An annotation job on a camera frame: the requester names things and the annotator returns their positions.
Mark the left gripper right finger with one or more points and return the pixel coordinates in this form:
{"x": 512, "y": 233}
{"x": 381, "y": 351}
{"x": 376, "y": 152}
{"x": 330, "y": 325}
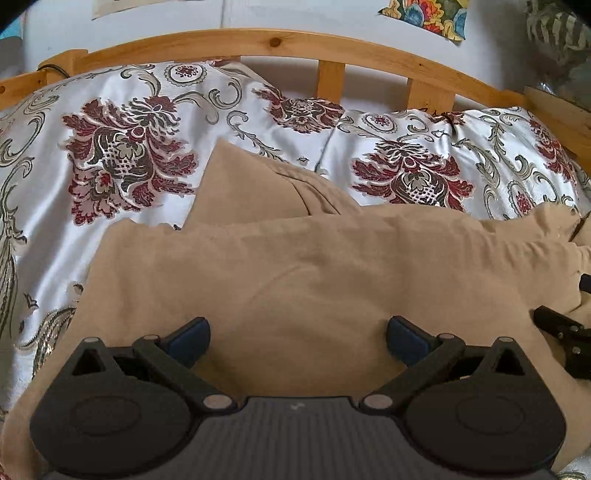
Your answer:
{"x": 428, "y": 359}

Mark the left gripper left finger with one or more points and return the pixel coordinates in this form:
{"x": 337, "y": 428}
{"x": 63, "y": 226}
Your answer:
{"x": 169, "y": 361}

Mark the white floral satin bedspread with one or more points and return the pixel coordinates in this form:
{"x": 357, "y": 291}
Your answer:
{"x": 133, "y": 142}

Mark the colourful floral wall poster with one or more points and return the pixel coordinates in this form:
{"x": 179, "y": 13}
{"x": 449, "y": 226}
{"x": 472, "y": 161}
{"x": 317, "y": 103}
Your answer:
{"x": 446, "y": 18}

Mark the wooden bed frame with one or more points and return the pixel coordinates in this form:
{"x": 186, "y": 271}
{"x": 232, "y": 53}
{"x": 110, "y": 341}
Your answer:
{"x": 431, "y": 86}

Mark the girl drawing wall poster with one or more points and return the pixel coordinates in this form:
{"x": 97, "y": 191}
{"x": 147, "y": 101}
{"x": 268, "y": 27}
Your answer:
{"x": 154, "y": 9}

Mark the beige hooded sweatshirt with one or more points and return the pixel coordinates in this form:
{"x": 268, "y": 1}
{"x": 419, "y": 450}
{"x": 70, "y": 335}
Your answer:
{"x": 298, "y": 282}

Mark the grey green patterned curtain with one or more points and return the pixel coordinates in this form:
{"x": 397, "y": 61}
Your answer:
{"x": 562, "y": 39}

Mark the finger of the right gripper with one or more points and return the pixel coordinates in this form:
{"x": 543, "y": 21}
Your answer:
{"x": 585, "y": 283}
{"x": 558, "y": 326}

